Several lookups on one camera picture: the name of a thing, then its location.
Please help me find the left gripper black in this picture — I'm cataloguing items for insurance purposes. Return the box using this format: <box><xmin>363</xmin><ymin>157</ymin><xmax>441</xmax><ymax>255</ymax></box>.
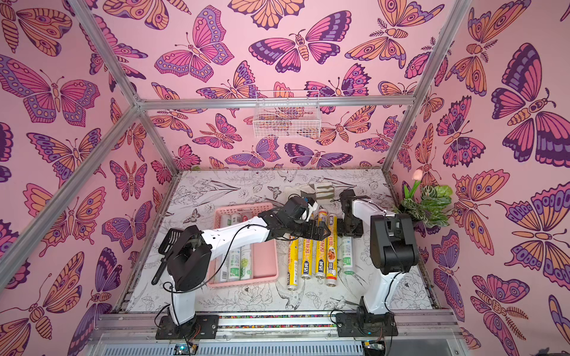
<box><xmin>286</xmin><ymin>221</ymin><xmax>333</xmax><ymax>243</ymax></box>

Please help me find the white green plastic wrap roll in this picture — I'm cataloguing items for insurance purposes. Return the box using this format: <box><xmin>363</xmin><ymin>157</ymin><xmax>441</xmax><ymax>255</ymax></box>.
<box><xmin>239</xmin><ymin>212</ymin><xmax>253</xmax><ymax>280</ymax></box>
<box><xmin>228</xmin><ymin>213</ymin><xmax>243</xmax><ymax>282</ymax></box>

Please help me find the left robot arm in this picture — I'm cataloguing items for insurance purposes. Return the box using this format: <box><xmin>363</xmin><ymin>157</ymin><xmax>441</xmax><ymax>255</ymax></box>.
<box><xmin>163</xmin><ymin>206</ymin><xmax>330</xmax><ymax>326</ymax></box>

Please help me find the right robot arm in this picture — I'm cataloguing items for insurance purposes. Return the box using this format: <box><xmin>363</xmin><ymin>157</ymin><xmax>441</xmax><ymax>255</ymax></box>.
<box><xmin>338</xmin><ymin>191</ymin><xmax>419</xmax><ymax>321</ymax></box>

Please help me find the yellow plastic wrap roll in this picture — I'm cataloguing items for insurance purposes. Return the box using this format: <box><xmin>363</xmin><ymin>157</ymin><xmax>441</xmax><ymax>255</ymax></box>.
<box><xmin>325</xmin><ymin>214</ymin><xmax>338</xmax><ymax>287</ymax></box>
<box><xmin>287</xmin><ymin>240</ymin><xmax>299</xmax><ymax>291</ymax></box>
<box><xmin>316</xmin><ymin>209</ymin><xmax>328</xmax><ymax>279</ymax></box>
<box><xmin>301</xmin><ymin>239</ymin><xmax>313</xmax><ymax>280</ymax></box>

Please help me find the pink perforated plastic basket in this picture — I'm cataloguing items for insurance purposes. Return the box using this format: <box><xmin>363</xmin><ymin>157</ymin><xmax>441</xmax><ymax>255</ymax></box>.
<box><xmin>207</xmin><ymin>203</ymin><xmax>279</xmax><ymax>289</ymax></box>

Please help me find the folded beige green cloth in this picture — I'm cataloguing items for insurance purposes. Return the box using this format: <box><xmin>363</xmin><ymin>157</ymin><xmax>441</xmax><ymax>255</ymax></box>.
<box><xmin>284</xmin><ymin>182</ymin><xmax>335</xmax><ymax>205</ymax></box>

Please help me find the potted green plant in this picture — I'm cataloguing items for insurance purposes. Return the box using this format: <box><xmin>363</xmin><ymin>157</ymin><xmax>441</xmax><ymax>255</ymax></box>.
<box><xmin>393</xmin><ymin>169</ymin><xmax>453</xmax><ymax>228</ymax></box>

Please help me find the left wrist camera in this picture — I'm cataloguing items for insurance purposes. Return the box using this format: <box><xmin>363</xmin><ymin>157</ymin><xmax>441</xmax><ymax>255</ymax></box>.
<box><xmin>284</xmin><ymin>195</ymin><xmax>319</xmax><ymax>222</ymax></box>

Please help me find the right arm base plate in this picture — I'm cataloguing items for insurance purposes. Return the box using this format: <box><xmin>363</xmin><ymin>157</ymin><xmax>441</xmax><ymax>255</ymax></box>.
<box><xmin>331</xmin><ymin>311</ymin><xmax>399</xmax><ymax>338</ymax></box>

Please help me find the aluminium front rail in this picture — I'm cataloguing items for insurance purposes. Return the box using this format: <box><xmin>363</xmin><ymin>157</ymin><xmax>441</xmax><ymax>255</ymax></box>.
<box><xmin>88</xmin><ymin>309</ymin><xmax>463</xmax><ymax>344</ymax></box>

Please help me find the white wire wall basket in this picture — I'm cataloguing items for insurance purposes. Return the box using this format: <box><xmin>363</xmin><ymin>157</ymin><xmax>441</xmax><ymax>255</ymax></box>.
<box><xmin>251</xmin><ymin>90</ymin><xmax>322</xmax><ymax>139</ymax></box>

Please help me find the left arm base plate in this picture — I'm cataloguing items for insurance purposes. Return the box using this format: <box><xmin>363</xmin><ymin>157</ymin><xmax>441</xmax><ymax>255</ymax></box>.
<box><xmin>155</xmin><ymin>314</ymin><xmax>220</xmax><ymax>341</ymax></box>

